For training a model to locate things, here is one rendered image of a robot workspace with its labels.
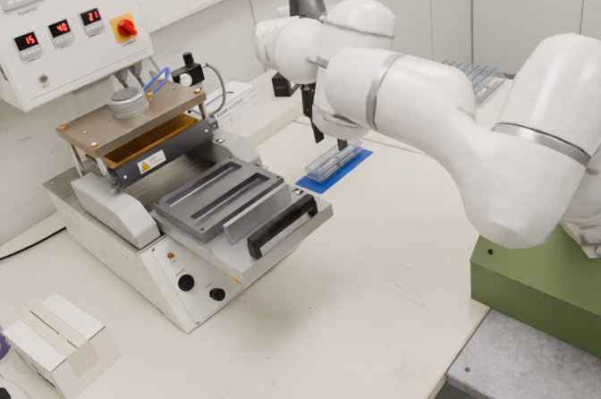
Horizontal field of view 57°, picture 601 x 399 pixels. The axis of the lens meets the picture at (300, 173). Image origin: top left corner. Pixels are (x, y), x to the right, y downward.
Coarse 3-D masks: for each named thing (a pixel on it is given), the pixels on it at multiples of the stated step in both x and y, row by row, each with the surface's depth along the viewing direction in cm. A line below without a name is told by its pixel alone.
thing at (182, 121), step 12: (180, 120) 122; (192, 120) 121; (156, 132) 119; (168, 132) 118; (132, 144) 116; (144, 144) 115; (156, 144) 115; (108, 156) 114; (120, 156) 113; (132, 156) 112
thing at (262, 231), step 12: (300, 204) 96; (312, 204) 98; (276, 216) 94; (288, 216) 94; (300, 216) 97; (264, 228) 92; (276, 228) 93; (252, 240) 90; (264, 240) 92; (252, 252) 92
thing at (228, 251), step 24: (288, 192) 103; (240, 216) 96; (264, 216) 101; (312, 216) 99; (192, 240) 100; (216, 240) 99; (240, 240) 97; (288, 240) 96; (216, 264) 96; (240, 264) 92; (264, 264) 93
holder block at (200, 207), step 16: (224, 160) 117; (240, 160) 116; (208, 176) 113; (224, 176) 114; (240, 176) 110; (256, 176) 111; (272, 176) 108; (176, 192) 109; (192, 192) 111; (208, 192) 107; (224, 192) 106; (240, 192) 108; (256, 192) 104; (160, 208) 106; (176, 208) 105; (192, 208) 104; (208, 208) 104; (224, 208) 104; (240, 208) 102; (176, 224) 104; (192, 224) 100; (208, 224) 99; (208, 240) 98
